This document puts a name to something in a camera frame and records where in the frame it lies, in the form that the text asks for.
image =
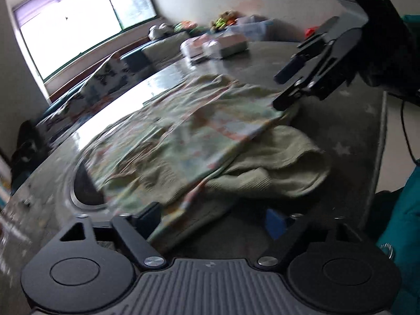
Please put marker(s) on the red object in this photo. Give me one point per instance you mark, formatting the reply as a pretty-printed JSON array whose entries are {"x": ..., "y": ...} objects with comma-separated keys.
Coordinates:
[{"x": 310, "y": 32}]

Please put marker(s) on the round black induction cooktop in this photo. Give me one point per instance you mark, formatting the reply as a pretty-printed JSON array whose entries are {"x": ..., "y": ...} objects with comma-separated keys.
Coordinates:
[{"x": 87, "y": 194}]

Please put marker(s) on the butterfly print long cushion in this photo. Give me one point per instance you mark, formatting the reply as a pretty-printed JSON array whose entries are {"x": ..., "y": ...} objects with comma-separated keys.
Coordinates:
[{"x": 62, "y": 113}]

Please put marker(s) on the pink tissue pack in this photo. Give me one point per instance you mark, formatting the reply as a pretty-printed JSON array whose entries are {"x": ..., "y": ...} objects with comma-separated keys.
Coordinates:
[{"x": 193, "y": 48}]

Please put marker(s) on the grey pillow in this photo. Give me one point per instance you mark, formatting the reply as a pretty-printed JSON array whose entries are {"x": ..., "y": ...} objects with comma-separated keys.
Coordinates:
[{"x": 164, "y": 50}]

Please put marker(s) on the grey quilted star table cover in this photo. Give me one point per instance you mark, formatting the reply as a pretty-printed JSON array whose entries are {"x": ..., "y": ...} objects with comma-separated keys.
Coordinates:
[{"x": 347, "y": 131}]

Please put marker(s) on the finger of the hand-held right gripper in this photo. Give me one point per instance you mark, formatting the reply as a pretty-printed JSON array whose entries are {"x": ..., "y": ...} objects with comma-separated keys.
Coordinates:
[
  {"x": 290, "y": 69},
  {"x": 323, "y": 72}
]

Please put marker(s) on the colourful toy heap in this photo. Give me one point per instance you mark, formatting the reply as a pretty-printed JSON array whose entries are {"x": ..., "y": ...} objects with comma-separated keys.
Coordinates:
[{"x": 184, "y": 26}]

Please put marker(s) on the butterfly print square pillow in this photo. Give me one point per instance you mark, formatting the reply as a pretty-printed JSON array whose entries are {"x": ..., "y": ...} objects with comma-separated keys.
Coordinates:
[{"x": 108, "y": 76}]

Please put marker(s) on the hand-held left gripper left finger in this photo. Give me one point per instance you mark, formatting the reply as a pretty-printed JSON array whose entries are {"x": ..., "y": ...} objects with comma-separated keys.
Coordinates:
[{"x": 149, "y": 219}]

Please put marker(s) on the clear plastic box with items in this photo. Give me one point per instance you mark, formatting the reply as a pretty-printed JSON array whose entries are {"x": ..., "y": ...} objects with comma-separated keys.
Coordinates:
[{"x": 226, "y": 45}]

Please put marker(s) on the white plush toy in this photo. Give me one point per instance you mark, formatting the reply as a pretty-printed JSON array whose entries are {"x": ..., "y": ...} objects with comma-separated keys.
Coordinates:
[{"x": 159, "y": 30}]

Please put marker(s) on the black bag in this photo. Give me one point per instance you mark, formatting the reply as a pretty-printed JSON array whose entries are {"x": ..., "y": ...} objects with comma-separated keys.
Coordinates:
[{"x": 28, "y": 147}]

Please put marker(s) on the person's teal jacket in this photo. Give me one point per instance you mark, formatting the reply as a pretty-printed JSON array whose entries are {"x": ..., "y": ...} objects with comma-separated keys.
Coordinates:
[{"x": 405, "y": 223}]

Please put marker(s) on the blue sofa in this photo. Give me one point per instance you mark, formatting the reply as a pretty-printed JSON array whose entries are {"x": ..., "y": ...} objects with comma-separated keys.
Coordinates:
[{"x": 131, "y": 56}]

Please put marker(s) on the clear plastic storage box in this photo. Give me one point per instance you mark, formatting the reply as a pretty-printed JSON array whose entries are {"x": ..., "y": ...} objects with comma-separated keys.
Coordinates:
[{"x": 256, "y": 28}]

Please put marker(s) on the pale printed baby garment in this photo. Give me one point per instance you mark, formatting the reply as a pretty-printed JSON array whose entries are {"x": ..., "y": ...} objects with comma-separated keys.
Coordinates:
[{"x": 197, "y": 131}]

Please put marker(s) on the green and brown plush toys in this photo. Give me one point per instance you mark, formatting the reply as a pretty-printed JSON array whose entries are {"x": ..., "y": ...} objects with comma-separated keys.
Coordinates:
[{"x": 223, "y": 19}]

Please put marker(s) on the window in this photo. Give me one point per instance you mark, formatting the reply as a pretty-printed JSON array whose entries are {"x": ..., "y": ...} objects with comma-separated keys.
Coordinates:
[{"x": 75, "y": 16}]

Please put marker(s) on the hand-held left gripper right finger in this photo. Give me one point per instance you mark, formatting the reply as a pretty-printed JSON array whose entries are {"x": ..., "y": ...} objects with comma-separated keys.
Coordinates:
[{"x": 275, "y": 225}]

